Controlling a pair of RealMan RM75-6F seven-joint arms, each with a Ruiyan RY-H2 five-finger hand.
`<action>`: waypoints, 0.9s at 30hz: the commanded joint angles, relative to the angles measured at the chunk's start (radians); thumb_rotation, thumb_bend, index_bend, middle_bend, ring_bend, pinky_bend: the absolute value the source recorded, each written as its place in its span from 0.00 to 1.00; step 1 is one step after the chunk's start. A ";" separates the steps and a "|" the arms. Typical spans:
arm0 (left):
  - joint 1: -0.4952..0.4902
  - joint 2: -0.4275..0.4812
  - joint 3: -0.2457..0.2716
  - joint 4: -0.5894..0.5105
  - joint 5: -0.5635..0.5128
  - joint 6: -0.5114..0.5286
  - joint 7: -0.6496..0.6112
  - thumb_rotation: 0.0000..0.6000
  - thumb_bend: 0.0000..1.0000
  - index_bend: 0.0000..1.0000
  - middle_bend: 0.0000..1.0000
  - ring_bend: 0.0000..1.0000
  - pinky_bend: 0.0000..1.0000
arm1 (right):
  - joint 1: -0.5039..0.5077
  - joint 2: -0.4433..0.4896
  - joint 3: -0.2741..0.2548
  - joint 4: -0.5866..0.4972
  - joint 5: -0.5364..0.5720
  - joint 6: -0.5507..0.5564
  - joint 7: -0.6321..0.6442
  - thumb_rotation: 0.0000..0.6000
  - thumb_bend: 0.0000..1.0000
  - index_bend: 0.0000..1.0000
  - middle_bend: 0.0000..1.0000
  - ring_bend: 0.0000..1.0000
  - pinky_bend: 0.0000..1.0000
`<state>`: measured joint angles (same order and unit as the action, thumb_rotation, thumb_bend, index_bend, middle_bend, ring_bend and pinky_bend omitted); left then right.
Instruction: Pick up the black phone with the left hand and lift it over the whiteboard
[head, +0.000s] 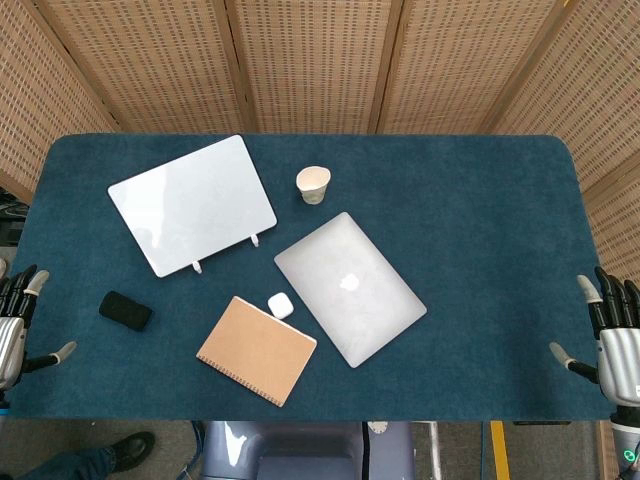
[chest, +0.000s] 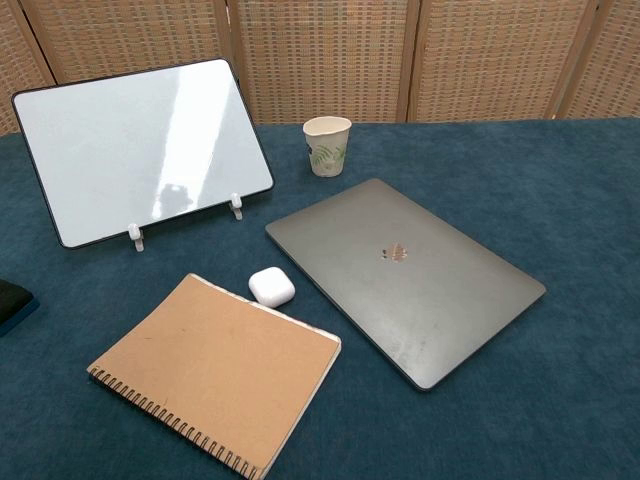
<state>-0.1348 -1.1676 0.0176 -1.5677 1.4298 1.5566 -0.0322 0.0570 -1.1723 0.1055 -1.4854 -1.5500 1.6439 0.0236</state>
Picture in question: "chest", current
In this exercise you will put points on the woven folding screen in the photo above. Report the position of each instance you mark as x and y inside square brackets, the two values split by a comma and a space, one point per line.
[320, 55]

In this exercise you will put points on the teal tablecloth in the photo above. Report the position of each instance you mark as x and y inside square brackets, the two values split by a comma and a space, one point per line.
[500, 425]

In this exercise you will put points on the grey closed laptop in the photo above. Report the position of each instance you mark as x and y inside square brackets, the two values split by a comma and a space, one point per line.
[400, 285]

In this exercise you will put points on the paper cup with leaf print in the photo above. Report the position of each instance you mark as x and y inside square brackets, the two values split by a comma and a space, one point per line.
[326, 150]

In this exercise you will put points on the black and blue whiteboard eraser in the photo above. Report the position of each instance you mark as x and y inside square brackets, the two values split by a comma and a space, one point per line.
[12, 306]

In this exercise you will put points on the white earbud charging case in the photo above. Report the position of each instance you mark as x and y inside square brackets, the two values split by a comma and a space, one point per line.
[270, 287]

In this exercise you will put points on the white board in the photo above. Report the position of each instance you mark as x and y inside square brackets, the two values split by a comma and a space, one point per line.
[125, 150]

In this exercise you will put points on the brown spiral notebook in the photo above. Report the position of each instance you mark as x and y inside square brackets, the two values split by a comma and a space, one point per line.
[215, 370]

